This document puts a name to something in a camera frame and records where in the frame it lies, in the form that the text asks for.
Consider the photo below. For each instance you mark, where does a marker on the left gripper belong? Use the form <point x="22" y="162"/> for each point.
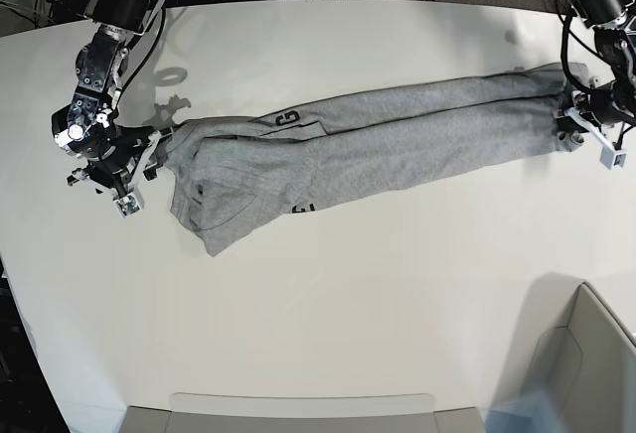
<point x="609" y="104"/>

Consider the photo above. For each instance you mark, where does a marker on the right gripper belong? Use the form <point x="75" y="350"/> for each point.
<point x="109" y="151"/>

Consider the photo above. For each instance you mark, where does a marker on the grey T-shirt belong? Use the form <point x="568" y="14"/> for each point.
<point x="236" y="174"/>

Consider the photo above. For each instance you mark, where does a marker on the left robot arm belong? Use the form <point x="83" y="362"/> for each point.
<point x="613" y="25"/>

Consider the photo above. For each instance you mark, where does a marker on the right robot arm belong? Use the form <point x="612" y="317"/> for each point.
<point x="86" y="127"/>

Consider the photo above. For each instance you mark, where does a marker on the beige bin right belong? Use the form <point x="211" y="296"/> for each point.
<point x="582" y="375"/>

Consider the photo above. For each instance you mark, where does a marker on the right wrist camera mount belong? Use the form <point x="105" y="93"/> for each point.
<point x="123" y="187"/>

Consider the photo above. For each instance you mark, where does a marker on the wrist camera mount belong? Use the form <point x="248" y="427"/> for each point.
<point x="596" y="140"/>
<point x="123" y="187"/>

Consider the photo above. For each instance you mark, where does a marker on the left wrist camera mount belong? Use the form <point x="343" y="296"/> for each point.
<point x="596" y="140"/>

